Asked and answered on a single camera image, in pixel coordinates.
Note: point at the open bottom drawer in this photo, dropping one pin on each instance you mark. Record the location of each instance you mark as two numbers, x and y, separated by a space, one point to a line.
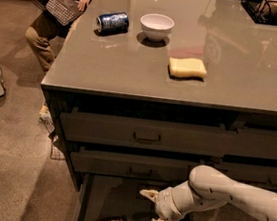
104 197

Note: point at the blue soda can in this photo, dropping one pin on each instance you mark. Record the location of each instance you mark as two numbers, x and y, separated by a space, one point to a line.
113 22

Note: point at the middle right drawer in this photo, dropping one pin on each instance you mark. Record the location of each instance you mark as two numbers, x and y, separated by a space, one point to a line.
260 176

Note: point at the dark counter cabinet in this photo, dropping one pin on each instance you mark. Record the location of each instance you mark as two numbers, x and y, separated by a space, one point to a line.
125 74

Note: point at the wire rack on floor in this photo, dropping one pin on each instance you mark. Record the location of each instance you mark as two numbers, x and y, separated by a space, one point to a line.
56 152

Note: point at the black laptop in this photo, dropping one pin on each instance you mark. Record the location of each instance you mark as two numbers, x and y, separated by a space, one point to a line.
64 11

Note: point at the black wire basket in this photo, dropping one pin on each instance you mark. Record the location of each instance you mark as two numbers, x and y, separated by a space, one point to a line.
261 11

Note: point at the middle left drawer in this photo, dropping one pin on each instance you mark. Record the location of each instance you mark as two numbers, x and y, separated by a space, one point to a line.
137 166

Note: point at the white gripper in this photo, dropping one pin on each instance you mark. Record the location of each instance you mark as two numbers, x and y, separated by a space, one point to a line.
166 204

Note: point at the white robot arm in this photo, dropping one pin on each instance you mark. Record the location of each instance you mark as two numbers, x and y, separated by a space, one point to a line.
207 189

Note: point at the yellow sponge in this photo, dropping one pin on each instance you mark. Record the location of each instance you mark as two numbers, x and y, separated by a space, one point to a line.
185 68

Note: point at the top right drawer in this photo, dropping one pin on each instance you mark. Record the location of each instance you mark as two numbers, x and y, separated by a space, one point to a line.
255 143

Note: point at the top left drawer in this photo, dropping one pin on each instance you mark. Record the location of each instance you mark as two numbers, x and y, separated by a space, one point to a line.
148 134

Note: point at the white bowl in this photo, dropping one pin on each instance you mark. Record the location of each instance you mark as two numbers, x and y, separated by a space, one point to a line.
156 27

